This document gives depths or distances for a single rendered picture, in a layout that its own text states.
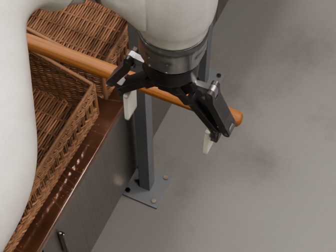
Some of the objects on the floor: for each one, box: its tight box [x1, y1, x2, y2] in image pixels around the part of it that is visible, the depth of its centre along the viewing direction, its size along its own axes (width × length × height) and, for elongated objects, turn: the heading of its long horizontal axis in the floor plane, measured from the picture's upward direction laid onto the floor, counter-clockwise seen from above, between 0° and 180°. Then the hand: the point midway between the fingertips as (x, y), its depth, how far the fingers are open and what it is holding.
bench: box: [14, 0, 229, 252], centre depth 241 cm, size 56×242×58 cm, turn 155°
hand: (169, 126), depth 113 cm, fingers open, 13 cm apart
